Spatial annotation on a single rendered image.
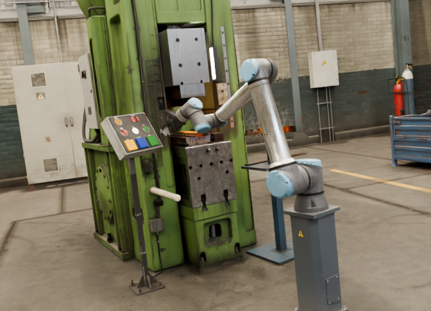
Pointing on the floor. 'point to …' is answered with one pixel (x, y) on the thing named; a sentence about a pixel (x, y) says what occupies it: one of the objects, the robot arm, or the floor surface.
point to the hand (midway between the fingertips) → (161, 131)
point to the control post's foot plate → (146, 286)
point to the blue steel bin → (410, 138)
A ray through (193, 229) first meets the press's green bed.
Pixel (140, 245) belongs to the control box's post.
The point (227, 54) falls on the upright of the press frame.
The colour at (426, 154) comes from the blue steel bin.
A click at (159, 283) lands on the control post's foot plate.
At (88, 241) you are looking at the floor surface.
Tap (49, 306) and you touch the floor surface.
